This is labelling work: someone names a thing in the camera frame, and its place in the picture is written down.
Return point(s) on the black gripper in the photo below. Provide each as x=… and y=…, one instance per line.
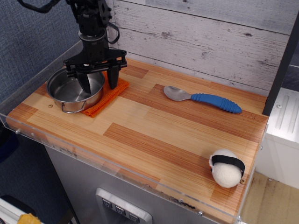
x=95, y=56

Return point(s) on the stainless steel pot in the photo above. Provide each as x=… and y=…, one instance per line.
x=69, y=96

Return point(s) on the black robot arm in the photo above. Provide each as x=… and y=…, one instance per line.
x=93, y=18

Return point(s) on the orange folded cloth napkin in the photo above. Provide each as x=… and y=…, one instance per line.
x=108, y=96

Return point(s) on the white plush sushi toy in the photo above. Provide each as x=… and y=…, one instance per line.
x=227, y=170

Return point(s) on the grey toy fridge cabinet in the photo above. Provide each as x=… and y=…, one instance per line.
x=174, y=187

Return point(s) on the silver dispenser button panel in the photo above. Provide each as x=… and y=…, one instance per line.
x=122, y=207

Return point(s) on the yellow object bottom left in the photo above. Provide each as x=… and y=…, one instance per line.
x=28, y=219

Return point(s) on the white ribbed box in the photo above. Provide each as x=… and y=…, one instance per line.
x=278, y=157

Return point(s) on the blue handled metal spoon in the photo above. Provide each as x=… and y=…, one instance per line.
x=177, y=94

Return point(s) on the dark vertical post right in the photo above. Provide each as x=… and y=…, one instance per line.
x=282, y=69

